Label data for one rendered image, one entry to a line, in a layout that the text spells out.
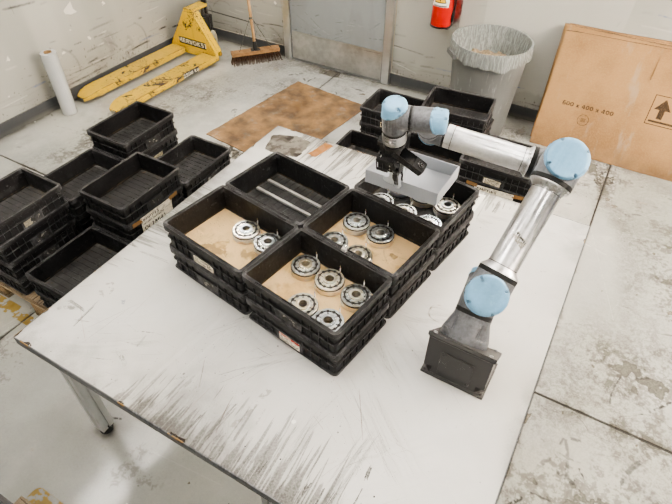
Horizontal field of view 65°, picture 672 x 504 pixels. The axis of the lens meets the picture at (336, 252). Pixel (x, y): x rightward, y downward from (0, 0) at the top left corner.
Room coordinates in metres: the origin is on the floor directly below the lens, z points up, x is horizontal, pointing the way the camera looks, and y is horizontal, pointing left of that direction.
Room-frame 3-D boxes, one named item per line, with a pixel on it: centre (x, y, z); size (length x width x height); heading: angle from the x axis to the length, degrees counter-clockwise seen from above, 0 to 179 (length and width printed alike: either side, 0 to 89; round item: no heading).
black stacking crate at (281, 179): (1.65, 0.19, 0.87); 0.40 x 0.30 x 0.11; 52
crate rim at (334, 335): (1.17, 0.06, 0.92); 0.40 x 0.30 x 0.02; 52
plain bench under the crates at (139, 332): (1.39, 0.01, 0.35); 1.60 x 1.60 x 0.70; 61
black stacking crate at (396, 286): (1.40, -0.12, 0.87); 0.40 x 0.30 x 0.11; 52
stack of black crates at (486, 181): (2.38, -0.89, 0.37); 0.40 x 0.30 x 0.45; 61
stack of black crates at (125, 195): (2.13, 1.03, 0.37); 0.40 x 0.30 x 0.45; 151
